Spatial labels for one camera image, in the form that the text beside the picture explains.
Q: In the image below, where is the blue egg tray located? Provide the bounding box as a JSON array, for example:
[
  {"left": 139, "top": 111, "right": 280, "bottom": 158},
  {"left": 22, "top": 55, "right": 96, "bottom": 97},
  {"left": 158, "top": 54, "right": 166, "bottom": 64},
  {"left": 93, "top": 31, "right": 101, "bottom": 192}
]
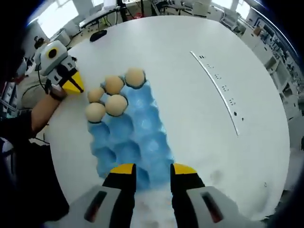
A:
[{"left": 87, "top": 76, "right": 175, "bottom": 190}]

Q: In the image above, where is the row of white desks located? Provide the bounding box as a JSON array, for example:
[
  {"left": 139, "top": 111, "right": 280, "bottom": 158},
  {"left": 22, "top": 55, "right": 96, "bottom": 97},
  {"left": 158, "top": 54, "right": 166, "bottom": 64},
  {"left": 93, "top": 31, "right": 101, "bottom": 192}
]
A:
[{"left": 239, "top": 21, "right": 304, "bottom": 152}]

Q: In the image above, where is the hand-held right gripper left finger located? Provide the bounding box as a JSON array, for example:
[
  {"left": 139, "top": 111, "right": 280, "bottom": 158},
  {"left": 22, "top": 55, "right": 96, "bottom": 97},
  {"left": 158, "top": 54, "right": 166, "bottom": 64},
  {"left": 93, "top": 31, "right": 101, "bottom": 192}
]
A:
[{"left": 59, "top": 163, "right": 138, "bottom": 228}]

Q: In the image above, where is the black oval case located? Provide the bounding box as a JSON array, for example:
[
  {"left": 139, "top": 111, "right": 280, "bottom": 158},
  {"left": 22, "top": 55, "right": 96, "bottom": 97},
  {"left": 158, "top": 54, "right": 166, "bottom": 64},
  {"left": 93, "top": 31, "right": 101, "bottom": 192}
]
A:
[{"left": 89, "top": 30, "right": 107, "bottom": 42}]

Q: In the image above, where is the clear plastic strip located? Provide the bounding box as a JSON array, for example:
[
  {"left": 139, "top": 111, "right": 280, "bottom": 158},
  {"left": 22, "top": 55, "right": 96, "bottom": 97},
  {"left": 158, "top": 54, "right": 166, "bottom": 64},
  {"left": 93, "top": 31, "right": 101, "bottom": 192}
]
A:
[{"left": 189, "top": 50, "right": 245, "bottom": 137}]

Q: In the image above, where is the black stand pole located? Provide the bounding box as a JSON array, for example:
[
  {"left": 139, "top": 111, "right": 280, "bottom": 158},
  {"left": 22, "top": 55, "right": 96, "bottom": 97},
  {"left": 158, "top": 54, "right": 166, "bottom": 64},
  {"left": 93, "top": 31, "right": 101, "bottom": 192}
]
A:
[{"left": 120, "top": 0, "right": 129, "bottom": 23}]

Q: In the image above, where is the dark wristband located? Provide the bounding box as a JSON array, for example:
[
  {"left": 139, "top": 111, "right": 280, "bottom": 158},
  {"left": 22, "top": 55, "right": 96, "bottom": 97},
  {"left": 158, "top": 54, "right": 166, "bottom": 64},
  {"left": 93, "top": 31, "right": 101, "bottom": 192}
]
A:
[{"left": 49, "top": 91, "right": 68, "bottom": 101}]

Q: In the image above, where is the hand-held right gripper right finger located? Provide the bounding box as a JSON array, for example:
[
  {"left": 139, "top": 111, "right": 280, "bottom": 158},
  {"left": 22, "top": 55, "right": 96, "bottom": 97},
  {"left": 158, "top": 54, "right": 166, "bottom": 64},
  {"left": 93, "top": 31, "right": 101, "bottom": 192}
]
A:
[{"left": 170, "top": 163, "right": 266, "bottom": 228}]

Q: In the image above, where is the white table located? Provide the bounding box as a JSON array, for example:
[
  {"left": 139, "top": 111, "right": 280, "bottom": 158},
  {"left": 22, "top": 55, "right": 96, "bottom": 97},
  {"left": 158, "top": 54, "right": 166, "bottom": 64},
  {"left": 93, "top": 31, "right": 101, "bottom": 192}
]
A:
[{"left": 44, "top": 16, "right": 292, "bottom": 228}]

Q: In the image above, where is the person's left hand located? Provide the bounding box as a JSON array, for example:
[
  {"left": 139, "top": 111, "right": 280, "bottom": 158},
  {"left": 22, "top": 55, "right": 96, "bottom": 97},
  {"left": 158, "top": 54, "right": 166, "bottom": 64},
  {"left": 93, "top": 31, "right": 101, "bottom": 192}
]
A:
[{"left": 48, "top": 84, "right": 68, "bottom": 95}]

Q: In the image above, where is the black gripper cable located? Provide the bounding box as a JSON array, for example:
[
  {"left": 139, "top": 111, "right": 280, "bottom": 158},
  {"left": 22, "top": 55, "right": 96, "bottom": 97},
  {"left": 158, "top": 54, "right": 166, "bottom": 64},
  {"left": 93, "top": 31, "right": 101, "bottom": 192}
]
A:
[{"left": 37, "top": 62, "right": 52, "bottom": 95}]

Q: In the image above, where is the clear plastic egg carton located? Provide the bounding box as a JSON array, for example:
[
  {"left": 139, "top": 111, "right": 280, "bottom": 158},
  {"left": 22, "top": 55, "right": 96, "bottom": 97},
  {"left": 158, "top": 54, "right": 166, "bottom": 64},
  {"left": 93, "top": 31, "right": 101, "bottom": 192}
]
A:
[{"left": 133, "top": 163, "right": 274, "bottom": 228}]

